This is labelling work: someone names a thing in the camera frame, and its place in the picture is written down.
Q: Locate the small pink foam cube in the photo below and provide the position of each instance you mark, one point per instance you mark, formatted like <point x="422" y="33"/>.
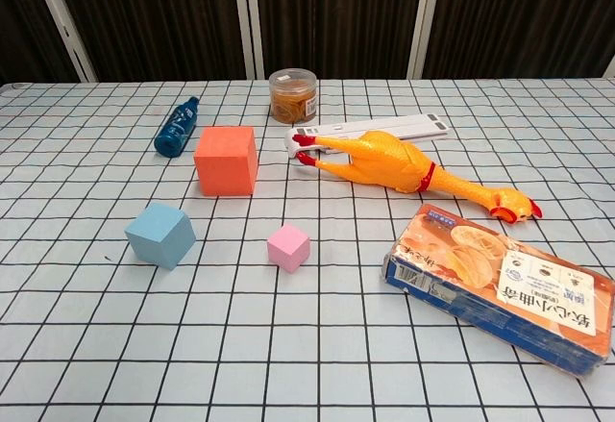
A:
<point x="286" y="249"/>

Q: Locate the medium blue foam cube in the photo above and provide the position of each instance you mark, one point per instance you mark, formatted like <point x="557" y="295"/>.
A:
<point x="158" y="239"/>

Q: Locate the yellow rubber chicken toy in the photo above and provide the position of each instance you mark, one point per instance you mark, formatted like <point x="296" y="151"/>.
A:
<point x="384" y="157"/>

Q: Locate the large orange foam cube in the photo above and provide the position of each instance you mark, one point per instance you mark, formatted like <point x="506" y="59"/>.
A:
<point x="223" y="172"/>

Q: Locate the clear jar of rubber bands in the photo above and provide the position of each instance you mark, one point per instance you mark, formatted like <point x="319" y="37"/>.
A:
<point x="293" y="100"/>

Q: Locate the dark blue spray bottle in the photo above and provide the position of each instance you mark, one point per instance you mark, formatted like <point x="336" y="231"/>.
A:
<point x="175" y="129"/>

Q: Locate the checkered white tablecloth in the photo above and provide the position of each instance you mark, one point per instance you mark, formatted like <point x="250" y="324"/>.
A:
<point x="307" y="345"/>

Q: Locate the orange biscuit box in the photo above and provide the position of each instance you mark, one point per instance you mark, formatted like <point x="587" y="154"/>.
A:
<point x="480" y="268"/>

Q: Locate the white partition frame post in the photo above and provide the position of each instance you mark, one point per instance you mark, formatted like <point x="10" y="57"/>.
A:
<point x="611" y="68"/>
<point x="425" y="18"/>
<point x="62" y="20"/>
<point x="243" y="18"/>

